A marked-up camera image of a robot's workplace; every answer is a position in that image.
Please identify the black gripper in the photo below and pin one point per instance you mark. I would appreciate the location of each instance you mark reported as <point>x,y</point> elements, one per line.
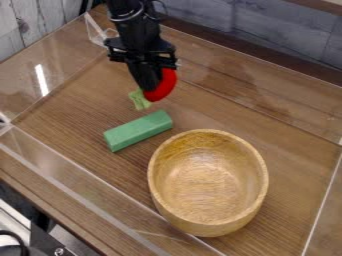
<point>159,54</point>

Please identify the red toy fruit green stem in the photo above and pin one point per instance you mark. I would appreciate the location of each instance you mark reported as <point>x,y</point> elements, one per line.
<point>144,98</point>

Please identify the wooden bowl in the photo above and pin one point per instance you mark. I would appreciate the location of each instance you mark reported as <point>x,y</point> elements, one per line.
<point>208,182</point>

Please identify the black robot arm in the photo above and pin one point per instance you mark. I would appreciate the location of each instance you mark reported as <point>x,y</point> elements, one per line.
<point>139,46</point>

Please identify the green rectangular block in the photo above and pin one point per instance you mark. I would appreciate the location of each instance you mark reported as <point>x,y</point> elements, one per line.
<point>137,130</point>

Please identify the clear acrylic corner bracket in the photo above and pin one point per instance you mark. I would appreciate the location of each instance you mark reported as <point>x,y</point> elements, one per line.
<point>96,34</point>

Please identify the clear acrylic tray wall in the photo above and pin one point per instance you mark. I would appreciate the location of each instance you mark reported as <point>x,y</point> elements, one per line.
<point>64,94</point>

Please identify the black clamp with cable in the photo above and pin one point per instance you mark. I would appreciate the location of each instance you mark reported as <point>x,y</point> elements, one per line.
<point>29,242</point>

